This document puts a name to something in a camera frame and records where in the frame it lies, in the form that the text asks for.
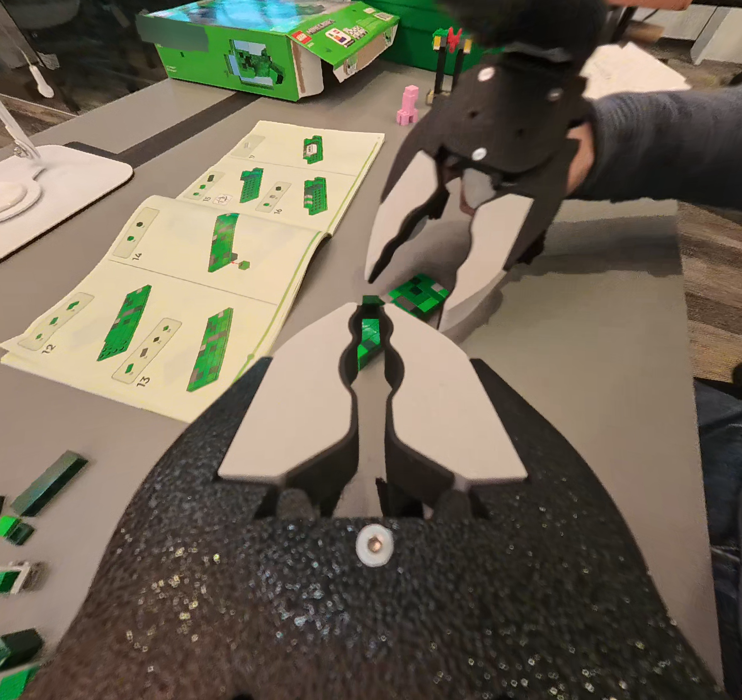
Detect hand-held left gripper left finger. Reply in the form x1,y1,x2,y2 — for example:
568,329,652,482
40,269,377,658
217,303,363,486

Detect green brick plate assembly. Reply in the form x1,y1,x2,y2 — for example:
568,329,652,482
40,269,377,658
356,274,452,371

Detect pile of loose small bricks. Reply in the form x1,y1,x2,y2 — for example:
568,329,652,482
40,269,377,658
0,451,89,698

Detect person's leg in jeans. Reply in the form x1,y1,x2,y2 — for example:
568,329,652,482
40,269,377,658
694,380,742,695

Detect person's right forearm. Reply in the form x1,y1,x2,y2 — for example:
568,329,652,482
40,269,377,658
577,88,742,209

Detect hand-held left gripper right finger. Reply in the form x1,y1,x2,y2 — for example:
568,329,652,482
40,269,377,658
383,305,528,489

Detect grey desk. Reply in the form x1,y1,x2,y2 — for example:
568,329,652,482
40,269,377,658
0,62,725,683

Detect black brick tower model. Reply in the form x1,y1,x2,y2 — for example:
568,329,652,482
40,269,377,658
428,27,473,104

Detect person's right hand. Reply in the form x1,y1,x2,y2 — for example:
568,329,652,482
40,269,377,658
567,123,597,193

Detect green toy set box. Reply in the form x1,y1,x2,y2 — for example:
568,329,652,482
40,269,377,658
136,0,401,102

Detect open building instruction booklet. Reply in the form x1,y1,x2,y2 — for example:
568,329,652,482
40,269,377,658
0,120,386,422

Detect green plastic bin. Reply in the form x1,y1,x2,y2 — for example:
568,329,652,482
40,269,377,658
347,0,494,72

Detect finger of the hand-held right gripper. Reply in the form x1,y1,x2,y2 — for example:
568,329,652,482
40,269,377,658
437,197,535,334
365,151,451,284

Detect black board on white stand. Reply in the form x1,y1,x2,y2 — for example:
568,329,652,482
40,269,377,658
0,97,134,260

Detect white paper sheets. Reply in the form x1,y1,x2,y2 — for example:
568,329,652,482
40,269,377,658
580,42,691,100

